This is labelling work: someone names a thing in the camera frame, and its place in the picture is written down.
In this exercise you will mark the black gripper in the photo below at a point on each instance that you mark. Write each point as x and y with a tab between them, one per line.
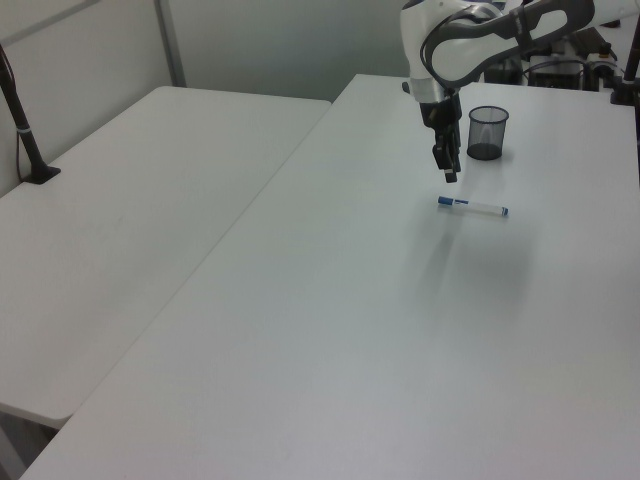
440	112

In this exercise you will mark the grey partition post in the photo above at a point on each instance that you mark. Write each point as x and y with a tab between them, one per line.
170	42

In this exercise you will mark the blue and white marker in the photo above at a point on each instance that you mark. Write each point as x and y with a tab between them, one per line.
475	206

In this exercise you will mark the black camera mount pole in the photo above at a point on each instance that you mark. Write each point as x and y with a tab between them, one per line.
24	130
631	60

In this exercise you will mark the lab equipment behind table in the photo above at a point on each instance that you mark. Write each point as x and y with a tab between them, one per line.
560	62

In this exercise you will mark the black mesh pen cup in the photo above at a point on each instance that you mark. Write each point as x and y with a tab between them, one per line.
487	132

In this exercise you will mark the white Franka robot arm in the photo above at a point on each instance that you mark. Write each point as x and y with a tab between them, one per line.
465	55

